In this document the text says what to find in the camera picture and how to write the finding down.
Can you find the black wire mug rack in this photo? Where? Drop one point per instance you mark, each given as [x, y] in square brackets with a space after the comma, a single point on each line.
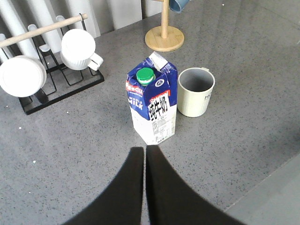
[61, 82]

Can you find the blue white milk carton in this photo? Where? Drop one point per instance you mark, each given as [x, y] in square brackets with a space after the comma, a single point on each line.
[152, 95]

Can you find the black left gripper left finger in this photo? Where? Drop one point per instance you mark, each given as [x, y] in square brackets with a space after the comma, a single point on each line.
[121, 202]

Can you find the white HOME ribbed mug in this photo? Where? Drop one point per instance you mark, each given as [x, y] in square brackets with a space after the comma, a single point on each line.
[195, 86]

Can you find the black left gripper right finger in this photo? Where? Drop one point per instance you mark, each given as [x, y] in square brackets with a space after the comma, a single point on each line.
[171, 201]

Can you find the white smiley mug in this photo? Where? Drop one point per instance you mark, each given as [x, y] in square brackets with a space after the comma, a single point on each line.
[22, 76]

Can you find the wooden mug tree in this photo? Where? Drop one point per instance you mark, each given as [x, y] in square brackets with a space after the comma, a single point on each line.
[164, 38]

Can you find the blue mug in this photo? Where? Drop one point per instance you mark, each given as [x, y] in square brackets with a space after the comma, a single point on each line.
[177, 6]

